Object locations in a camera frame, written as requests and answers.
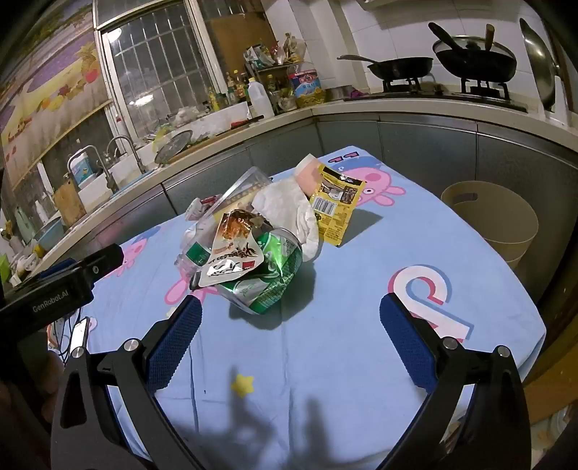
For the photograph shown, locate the clear plastic container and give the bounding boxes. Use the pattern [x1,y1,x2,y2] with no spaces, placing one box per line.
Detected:
[212,166,274,218]

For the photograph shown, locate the pink paper cup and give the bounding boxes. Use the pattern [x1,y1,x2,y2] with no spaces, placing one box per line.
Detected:
[289,154,322,195]

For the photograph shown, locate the black frying pan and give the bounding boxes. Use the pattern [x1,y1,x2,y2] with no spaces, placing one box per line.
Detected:
[336,54,435,81]

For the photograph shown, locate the grey kitchen counter cabinets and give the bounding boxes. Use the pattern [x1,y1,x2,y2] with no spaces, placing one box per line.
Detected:
[40,102,578,290]

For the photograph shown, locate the small red white wrapper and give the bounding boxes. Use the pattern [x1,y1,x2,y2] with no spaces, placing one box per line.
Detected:
[186,195,222,222]

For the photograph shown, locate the wooden cutting board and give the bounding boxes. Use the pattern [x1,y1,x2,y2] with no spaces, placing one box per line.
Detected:
[53,183,87,229]

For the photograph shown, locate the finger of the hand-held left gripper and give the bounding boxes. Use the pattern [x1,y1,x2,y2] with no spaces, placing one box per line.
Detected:
[72,244,125,283]
[37,259,77,279]

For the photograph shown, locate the yellow snack packet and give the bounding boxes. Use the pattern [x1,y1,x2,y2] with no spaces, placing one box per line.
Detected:
[309,163,367,247]

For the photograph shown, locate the steel faucet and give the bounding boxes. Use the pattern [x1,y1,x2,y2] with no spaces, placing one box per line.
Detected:
[68,145,116,195]
[105,136,147,175]

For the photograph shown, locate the white plastic jug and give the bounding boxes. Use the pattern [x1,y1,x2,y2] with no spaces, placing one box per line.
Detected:
[247,78,275,120]

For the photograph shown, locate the yellow cooking oil bottle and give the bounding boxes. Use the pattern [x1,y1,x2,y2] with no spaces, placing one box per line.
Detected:
[288,61,327,109]

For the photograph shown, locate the gas stove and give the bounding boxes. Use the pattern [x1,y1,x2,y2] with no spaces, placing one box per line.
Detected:
[343,74,529,114]

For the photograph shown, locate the cartoon printed blue blanket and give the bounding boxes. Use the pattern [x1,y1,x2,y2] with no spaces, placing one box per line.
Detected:
[86,145,547,470]

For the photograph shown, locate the metal spice rack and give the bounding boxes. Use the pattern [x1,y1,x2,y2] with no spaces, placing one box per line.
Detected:
[244,31,312,114]

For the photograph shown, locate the clear bottle with green label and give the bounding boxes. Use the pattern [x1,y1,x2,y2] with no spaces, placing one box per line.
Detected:
[175,221,227,283]

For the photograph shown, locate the fruit wall poster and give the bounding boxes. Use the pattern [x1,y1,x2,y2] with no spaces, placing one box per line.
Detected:
[0,0,113,186]

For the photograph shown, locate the white tissue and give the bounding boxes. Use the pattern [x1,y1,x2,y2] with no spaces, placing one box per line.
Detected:
[251,178,322,263]

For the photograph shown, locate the crushed green can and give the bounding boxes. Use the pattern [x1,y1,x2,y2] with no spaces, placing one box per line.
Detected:
[214,228,304,317]

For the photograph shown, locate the black wok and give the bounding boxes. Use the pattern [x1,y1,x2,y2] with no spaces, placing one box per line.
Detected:
[428,22,518,82]

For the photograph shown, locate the steel pot lid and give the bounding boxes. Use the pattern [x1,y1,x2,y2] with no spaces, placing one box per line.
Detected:
[519,18,561,111]

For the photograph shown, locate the silver snack wrapper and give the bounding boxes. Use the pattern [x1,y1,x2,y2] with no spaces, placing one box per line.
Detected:
[196,210,265,287]

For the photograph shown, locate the row of sauce bottles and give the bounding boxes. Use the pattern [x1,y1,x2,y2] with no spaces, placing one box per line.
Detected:
[208,70,250,111]

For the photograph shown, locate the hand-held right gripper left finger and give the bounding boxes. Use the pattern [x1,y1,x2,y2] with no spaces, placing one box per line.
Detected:
[51,296,204,470]

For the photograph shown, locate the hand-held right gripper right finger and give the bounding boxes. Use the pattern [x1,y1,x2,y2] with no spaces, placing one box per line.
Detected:
[378,293,531,470]

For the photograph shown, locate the beige plastic waste bin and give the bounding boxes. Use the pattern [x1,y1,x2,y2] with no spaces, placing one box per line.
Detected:
[440,181,540,272]

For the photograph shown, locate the round mesh strainer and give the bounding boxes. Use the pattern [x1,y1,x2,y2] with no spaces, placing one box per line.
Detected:
[154,130,194,164]

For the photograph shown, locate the barred kitchen window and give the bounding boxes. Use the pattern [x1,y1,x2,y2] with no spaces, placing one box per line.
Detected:
[100,0,236,150]

